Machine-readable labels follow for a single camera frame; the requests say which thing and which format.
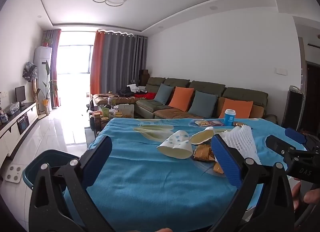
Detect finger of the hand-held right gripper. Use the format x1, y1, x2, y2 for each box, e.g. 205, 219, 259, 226
265, 135, 292, 158
285, 128, 310, 151

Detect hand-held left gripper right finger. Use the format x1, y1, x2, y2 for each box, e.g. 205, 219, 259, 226
207, 133, 297, 232

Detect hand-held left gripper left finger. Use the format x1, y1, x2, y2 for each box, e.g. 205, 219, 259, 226
28, 135, 117, 232

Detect gold snack wrapper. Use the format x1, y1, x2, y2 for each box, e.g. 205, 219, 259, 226
192, 144, 216, 163

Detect white foam fruit net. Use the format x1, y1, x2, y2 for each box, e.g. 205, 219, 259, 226
223, 125, 262, 165

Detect blue dotted paper cup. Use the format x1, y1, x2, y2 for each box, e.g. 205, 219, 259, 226
190, 127, 217, 145

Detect teal plastic bin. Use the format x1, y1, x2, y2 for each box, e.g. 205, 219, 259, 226
22, 149, 82, 191

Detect floral paper cup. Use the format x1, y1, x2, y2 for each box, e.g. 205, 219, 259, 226
156, 130, 193, 160

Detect person's right hand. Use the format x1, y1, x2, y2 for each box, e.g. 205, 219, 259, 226
292, 181, 320, 211

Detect black tower heater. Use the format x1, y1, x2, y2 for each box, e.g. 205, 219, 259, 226
281, 85, 305, 131

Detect blue lidded cup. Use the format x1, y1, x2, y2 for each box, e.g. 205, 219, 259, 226
223, 109, 236, 126

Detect cluster of food jars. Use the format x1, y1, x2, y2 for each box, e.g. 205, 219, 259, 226
89, 96, 135, 130

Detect orange cushion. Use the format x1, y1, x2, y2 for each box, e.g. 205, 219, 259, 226
169, 86, 195, 112
219, 98, 254, 119

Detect blue printed blanket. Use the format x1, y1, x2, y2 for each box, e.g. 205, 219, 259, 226
64, 117, 304, 232

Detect teal cushion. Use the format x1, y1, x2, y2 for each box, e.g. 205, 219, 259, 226
188, 90, 218, 115
154, 83, 174, 105

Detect tall plant yellow pot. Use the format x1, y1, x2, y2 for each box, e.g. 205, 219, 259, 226
36, 60, 59, 116

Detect green sofa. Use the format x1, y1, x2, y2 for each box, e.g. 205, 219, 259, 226
91, 77, 278, 124

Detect red cloth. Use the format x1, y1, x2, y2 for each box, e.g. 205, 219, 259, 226
135, 92, 157, 100

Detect white cloth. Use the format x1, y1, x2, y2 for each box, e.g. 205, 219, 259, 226
126, 84, 146, 92

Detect white bathroom scale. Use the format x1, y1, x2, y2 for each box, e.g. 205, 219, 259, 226
5, 165, 23, 181

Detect white TV cabinet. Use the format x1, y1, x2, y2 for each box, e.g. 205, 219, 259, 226
0, 102, 39, 163

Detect clear plastic bag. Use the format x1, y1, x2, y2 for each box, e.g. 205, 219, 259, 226
7, 102, 21, 115

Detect orange and grey curtain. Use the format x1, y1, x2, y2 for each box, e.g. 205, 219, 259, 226
89, 30, 148, 95

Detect black monitor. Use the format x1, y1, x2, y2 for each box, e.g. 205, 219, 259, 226
15, 85, 26, 106

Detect covered standing fan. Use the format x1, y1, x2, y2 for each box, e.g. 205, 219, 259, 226
22, 61, 38, 105

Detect striped curtain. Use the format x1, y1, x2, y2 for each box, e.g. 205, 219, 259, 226
42, 29, 62, 109

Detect white standing air conditioner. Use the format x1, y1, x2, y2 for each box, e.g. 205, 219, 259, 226
33, 46, 53, 113

